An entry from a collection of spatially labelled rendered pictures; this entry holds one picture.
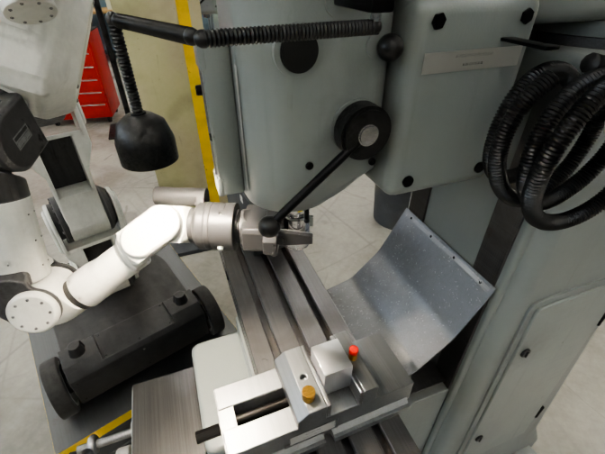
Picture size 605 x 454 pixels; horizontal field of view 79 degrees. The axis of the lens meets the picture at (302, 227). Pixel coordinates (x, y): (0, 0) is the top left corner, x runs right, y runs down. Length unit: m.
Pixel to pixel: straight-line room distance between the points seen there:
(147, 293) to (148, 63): 1.25
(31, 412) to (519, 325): 1.98
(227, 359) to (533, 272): 0.70
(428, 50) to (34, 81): 0.59
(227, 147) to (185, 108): 1.81
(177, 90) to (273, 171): 1.85
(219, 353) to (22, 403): 1.39
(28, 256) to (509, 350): 0.98
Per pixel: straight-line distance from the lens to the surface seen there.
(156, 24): 0.39
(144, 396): 1.09
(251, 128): 0.48
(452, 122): 0.56
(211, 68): 0.50
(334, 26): 0.36
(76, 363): 1.41
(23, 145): 0.74
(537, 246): 0.78
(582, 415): 2.20
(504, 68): 0.59
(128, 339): 1.43
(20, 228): 0.75
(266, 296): 0.95
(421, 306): 0.93
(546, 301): 0.92
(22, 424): 2.18
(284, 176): 0.49
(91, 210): 1.21
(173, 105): 2.33
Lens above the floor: 1.63
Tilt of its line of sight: 36 degrees down
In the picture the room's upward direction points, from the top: straight up
